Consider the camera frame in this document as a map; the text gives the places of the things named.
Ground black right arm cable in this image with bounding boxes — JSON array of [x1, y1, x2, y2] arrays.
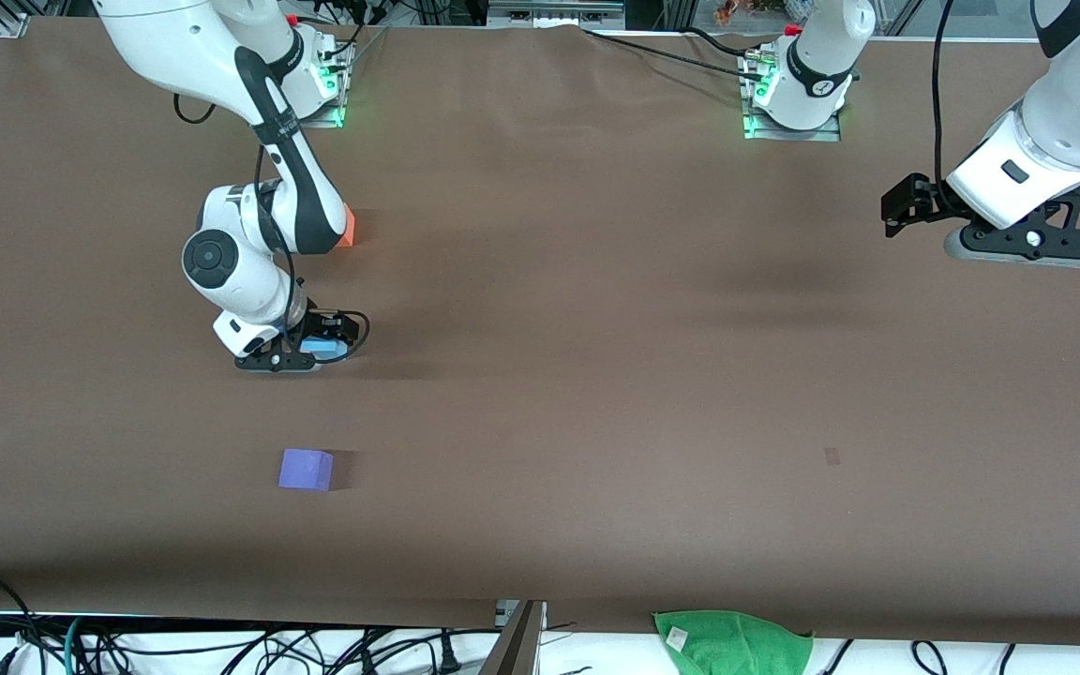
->
[[172, 89, 372, 363]]

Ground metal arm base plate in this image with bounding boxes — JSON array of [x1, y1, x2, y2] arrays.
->
[[296, 42, 346, 129], [739, 52, 843, 143]]

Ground green cloth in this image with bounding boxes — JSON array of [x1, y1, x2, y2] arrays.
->
[[652, 609, 815, 675]]

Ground teal cable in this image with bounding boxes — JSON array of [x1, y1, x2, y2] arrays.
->
[[65, 614, 91, 675]]

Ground purple foam block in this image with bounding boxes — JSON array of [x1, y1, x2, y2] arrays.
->
[[277, 448, 335, 492]]

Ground aluminium frame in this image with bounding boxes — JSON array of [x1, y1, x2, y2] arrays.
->
[[488, 0, 625, 29]]

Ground orange toy items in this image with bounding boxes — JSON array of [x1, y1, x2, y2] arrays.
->
[[713, 0, 789, 25]]

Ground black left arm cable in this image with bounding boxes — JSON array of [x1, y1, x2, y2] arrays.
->
[[930, 0, 961, 187]]

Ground brown paper table cover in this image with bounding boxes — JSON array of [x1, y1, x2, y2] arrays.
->
[[0, 17, 1080, 648]]

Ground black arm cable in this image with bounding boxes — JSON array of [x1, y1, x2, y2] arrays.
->
[[930, 0, 961, 187], [172, 89, 372, 363]]

